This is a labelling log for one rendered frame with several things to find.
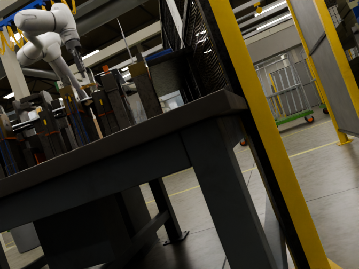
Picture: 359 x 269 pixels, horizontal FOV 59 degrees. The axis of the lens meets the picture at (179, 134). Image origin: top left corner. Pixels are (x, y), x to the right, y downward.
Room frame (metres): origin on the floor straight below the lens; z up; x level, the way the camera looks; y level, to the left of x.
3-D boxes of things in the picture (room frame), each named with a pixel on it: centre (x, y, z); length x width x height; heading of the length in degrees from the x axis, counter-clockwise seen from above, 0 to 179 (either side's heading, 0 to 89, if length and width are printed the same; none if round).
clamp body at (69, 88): (1.42, 0.41, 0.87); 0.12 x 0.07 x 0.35; 2
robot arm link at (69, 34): (1.64, 0.36, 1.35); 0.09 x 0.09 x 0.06
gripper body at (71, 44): (1.64, 0.36, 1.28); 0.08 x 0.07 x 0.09; 2
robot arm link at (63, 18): (1.63, 0.37, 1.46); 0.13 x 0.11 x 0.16; 135
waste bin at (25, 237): (4.36, 2.40, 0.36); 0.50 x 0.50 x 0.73
